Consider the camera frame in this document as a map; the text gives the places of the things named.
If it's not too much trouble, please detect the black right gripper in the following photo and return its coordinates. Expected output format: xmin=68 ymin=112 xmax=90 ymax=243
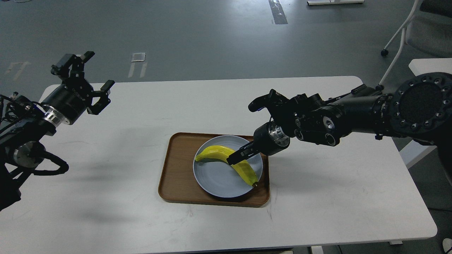
xmin=226 ymin=122 xmax=291 ymax=165

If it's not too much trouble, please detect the yellow banana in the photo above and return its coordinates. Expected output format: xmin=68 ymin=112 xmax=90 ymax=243
xmin=194 ymin=145 xmax=259 ymax=187

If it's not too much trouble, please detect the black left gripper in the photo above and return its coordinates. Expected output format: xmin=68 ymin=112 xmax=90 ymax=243
xmin=42 ymin=51 xmax=115 ymax=125

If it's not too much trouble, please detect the brown wooden tray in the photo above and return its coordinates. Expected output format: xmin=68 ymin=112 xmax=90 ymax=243
xmin=158 ymin=132 xmax=270 ymax=208

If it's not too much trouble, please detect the white office chair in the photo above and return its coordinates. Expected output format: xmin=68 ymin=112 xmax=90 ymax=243
xmin=378 ymin=0 xmax=452 ymax=85

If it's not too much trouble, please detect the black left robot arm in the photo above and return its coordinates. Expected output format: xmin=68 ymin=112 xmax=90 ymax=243
xmin=0 ymin=51 xmax=115 ymax=210

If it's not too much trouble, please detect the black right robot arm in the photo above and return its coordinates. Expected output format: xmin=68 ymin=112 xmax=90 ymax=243
xmin=227 ymin=72 xmax=452 ymax=181

